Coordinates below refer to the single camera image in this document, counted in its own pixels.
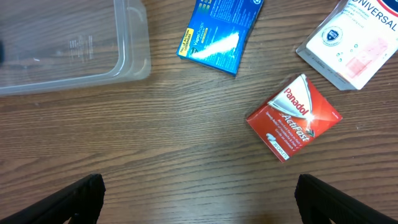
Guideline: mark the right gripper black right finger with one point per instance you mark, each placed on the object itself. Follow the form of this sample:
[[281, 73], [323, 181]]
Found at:
[[320, 203]]

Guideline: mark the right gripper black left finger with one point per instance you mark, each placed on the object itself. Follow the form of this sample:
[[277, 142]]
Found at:
[[80, 202]]

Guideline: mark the blue lozenge box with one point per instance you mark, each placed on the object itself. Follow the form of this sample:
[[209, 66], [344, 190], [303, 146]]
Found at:
[[218, 31]]

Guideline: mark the clear plastic container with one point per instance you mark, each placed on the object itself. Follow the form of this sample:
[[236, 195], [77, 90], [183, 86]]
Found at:
[[52, 45]]

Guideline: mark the red Panadol box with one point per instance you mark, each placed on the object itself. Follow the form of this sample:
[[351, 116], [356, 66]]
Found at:
[[293, 117]]

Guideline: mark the white plaster box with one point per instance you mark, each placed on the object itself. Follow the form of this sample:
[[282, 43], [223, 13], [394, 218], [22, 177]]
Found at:
[[353, 42]]

